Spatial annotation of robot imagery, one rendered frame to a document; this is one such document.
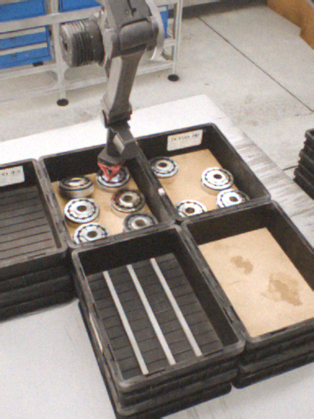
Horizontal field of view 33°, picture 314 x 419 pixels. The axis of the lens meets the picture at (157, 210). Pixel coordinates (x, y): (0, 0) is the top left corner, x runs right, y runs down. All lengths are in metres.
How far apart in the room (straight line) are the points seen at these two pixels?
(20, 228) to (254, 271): 0.68
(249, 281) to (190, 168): 0.49
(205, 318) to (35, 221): 0.58
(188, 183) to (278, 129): 1.85
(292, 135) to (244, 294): 2.15
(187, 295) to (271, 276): 0.24
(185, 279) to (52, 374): 0.42
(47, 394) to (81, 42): 1.42
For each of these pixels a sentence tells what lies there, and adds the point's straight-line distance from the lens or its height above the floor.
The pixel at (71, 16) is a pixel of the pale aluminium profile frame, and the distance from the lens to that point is 3.32.
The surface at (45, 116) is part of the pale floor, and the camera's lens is 3.49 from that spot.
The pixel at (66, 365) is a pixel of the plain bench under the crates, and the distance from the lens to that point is 1.43.
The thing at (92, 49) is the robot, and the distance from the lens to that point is 2.28.
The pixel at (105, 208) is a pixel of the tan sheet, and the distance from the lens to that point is 1.59.
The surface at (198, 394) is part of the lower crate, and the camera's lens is 1.32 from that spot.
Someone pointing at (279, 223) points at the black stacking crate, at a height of 0.89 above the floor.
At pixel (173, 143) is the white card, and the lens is 1.76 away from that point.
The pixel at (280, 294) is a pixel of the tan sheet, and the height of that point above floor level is 0.83.
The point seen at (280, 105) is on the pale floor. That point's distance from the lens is 3.72.
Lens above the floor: 1.94
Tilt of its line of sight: 44 degrees down
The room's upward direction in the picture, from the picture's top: 3 degrees clockwise
